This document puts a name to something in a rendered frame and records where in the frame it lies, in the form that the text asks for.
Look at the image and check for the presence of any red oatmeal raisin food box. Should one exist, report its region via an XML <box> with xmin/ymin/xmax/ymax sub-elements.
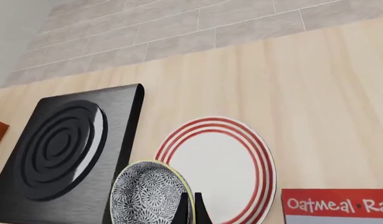
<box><xmin>281</xmin><ymin>188</ymin><xmax>383</xmax><ymax>224</ymax></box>

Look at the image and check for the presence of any flat black stove plate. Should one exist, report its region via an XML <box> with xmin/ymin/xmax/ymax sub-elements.
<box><xmin>0</xmin><ymin>83</ymin><xmax>146</xmax><ymax>224</ymax></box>

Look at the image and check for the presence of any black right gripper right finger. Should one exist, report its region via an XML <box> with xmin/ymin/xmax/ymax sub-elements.
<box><xmin>194</xmin><ymin>192</ymin><xmax>212</xmax><ymax>224</ymax></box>

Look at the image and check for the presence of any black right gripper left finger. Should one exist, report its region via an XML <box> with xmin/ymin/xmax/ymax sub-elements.
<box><xmin>174</xmin><ymin>192</ymin><xmax>189</xmax><ymax>224</ymax></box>

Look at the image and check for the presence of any white plate with red rings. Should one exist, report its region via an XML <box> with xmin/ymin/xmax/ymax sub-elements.
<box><xmin>154</xmin><ymin>114</ymin><xmax>277</xmax><ymax>224</ymax></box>

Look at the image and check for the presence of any black white patterned bowl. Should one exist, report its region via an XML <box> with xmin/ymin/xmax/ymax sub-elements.
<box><xmin>110</xmin><ymin>159</ymin><xmax>196</xmax><ymax>224</ymax></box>

